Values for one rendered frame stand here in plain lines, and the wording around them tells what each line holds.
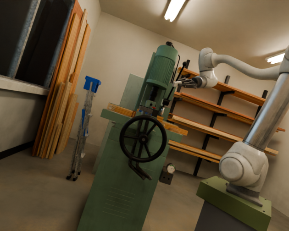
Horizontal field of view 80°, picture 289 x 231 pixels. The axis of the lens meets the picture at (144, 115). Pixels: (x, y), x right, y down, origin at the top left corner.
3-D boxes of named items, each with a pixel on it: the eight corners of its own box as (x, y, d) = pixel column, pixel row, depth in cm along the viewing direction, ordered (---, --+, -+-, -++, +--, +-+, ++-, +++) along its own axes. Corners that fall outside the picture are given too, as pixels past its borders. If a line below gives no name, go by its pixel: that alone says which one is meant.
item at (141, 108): (138, 111, 112) (141, 103, 112) (138, 111, 123) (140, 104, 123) (157, 117, 113) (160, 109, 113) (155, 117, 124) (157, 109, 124)
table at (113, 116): (96, 117, 110) (99, 107, 110) (104, 115, 140) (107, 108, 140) (184, 145, 114) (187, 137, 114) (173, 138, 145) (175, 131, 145)
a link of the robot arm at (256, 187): (263, 191, 101) (275, 156, 100) (255, 194, 88) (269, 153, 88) (235, 178, 113) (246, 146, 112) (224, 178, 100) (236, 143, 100)
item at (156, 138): (114, 127, 120) (116, 122, 120) (117, 124, 141) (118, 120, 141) (167, 145, 123) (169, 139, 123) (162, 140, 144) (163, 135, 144)
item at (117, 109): (113, 111, 135) (114, 106, 135) (113, 111, 137) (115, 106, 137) (186, 135, 140) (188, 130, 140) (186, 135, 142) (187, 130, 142)
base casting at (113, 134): (107, 138, 120) (111, 126, 120) (115, 129, 177) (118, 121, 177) (166, 157, 123) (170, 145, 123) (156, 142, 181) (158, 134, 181)
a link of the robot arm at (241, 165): (252, 192, 89) (237, 196, 75) (224, 173, 101) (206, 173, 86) (337, 52, 79) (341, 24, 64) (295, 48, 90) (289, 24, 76)
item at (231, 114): (141, 167, 322) (183, 46, 321) (139, 158, 378) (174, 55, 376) (265, 203, 355) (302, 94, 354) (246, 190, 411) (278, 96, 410)
